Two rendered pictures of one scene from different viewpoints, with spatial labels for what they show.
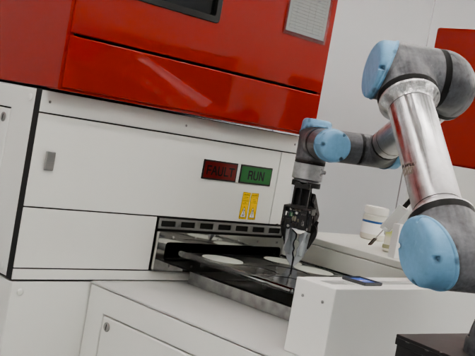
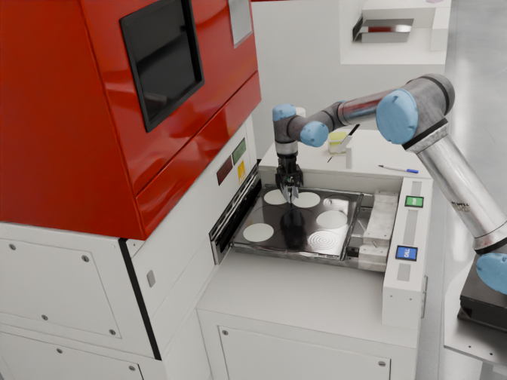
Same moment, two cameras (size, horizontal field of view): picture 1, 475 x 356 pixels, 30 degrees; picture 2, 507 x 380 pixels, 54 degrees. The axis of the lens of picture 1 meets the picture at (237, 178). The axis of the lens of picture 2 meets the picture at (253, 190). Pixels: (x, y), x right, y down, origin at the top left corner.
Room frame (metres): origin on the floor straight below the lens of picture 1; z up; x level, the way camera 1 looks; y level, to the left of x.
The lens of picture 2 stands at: (0.85, 0.48, 1.87)
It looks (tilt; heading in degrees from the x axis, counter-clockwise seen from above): 31 degrees down; 339
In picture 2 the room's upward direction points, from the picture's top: 7 degrees counter-clockwise
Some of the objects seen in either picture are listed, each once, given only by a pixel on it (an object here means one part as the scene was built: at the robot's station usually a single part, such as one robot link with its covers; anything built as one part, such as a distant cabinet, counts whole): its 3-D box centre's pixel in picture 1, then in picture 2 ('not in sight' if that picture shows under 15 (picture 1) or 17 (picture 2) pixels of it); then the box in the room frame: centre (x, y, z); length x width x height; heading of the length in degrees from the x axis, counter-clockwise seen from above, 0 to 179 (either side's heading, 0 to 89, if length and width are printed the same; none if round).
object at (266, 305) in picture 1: (265, 304); (308, 256); (1.96, -0.11, 0.84); 0.50 x 0.02 x 0.03; 45
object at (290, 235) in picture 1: (288, 246); (286, 194); (2.17, -0.15, 0.95); 0.06 x 0.03 x 0.09; 165
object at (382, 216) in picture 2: not in sight; (379, 231); (1.92, -0.35, 0.87); 0.36 x 0.08 x 0.03; 135
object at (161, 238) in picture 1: (220, 252); (239, 214); (2.23, 0.01, 0.89); 0.44 x 0.02 x 0.10; 135
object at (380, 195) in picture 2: not in sight; (386, 196); (2.03, -0.47, 0.89); 0.08 x 0.03 x 0.03; 45
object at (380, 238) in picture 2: not in sight; (376, 237); (1.86, -0.30, 0.89); 0.08 x 0.03 x 0.03; 45
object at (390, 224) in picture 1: (393, 229); (344, 150); (2.19, -0.40, 1.03); 0.06 x 0.04 x 0.13; 45
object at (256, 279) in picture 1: (233, 271); (284, 251); (1.96, -0.03, 0.90); 0.37 x 0.01 x 0.01; 45
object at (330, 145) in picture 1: (334, 145); (311, 129); (2.08, -0.21, 1.21); 0.11 x 0.11 x 0.08; 15
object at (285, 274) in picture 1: (285, 271); (299, 217); (2.09, -0.15, 0.90); 0.34 x 0.34 x 0.01; 45
